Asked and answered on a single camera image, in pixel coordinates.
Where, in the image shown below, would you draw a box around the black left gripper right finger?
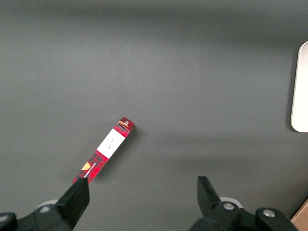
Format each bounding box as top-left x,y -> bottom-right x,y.
187,176 -> 299,231

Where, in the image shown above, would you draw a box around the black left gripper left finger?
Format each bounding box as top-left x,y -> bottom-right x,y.
0,177 -> 90,231

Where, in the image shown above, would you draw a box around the wooden drawer cabinet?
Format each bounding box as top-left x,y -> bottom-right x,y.
290,196 -> 308,231

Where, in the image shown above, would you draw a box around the red plaid cardboard box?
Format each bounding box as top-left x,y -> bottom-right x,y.
72,116 -> 135,185

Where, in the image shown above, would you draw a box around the beige plastic tray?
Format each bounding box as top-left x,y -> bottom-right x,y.
290,40 -> 308,133

